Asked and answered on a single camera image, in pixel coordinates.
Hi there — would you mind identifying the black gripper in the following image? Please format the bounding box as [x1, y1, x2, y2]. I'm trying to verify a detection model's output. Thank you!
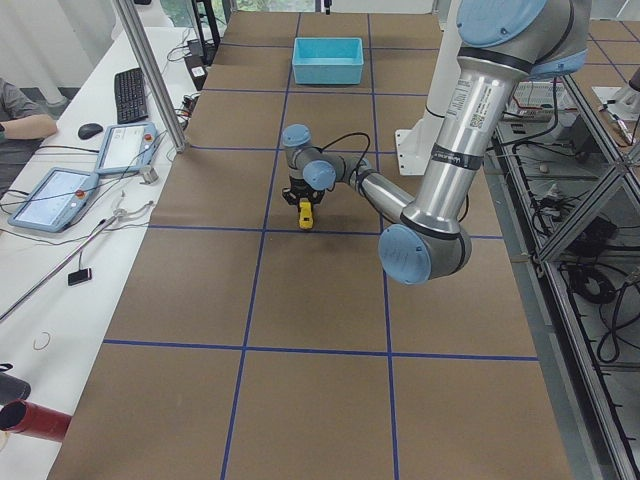
[282, 177, 325, 205]

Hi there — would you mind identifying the yellow beetle toy car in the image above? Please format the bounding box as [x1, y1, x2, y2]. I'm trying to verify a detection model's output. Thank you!
[298, 199, 314, 230]

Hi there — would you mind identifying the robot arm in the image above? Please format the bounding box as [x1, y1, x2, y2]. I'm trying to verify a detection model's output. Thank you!
[282, 1, 592, 285]

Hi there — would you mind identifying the light blue plastic bin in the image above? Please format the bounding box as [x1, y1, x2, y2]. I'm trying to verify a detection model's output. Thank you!
[292, 37, 364, 85]

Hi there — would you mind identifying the teach pendant far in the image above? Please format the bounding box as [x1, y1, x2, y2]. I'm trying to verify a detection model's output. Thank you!
[95, 122, 158, 176]

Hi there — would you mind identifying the teach pendant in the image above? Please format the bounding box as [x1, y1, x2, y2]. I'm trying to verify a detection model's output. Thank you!
[95, 122, 158, 176]
[8, 167, 100, 233]

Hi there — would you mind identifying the black keyboard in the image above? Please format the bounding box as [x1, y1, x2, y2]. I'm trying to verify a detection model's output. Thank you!
[114, 68, 148, 124]

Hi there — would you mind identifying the black computer mouse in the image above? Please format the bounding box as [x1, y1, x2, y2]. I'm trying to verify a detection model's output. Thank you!
[77, 123, 104, 140]

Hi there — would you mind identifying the teach pendant near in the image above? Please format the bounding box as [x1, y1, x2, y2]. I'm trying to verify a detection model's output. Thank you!
[8, 167, 100, 233]

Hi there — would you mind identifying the person at desk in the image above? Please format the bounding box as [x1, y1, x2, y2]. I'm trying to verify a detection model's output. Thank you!
[1, 79, 57, 194]

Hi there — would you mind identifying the red cylinder bottle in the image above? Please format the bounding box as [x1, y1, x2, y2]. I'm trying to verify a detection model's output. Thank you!
[1, 399, 72, 442]

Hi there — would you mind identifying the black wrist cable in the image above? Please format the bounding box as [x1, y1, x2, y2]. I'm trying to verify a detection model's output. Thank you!
[319, 131, 374, 189]

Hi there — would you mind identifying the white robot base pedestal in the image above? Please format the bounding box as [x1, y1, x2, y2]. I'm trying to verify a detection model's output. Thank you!
[395, 0, 461, 176]

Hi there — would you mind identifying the aluminium frame post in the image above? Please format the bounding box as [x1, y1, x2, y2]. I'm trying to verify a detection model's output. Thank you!
[114, 0, 187, 153]

